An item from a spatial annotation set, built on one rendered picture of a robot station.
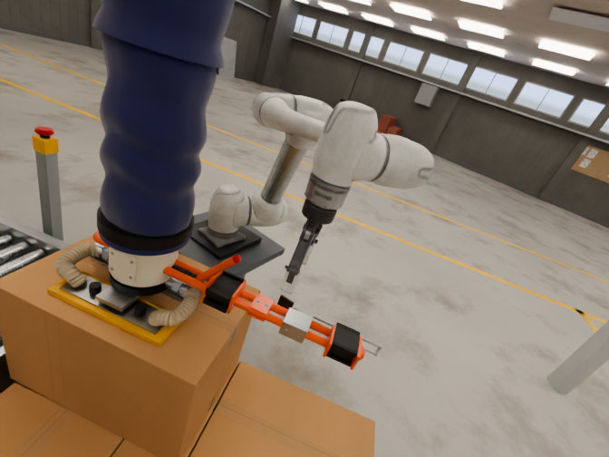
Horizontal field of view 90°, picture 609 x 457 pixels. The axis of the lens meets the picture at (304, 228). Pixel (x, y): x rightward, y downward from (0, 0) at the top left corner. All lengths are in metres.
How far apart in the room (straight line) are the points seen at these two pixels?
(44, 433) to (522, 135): 14.51
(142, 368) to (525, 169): 14.36
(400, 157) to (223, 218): 1.03
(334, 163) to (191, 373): 0.60
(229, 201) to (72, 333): 0.81
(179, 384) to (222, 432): 0.42
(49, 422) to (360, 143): 1.17
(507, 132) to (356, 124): 14.04
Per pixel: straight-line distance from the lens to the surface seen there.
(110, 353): 0.95
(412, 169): 0.69
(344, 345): 0.83
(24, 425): 1.32
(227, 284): 0.88
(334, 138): 0.59
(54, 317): 1.01
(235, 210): 1.51
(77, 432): 1.27
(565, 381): 3.53
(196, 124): 0.73
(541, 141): 14.62
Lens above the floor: 1.66
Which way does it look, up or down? 27 degrees down
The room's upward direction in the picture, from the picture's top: 20 degrees clockwise
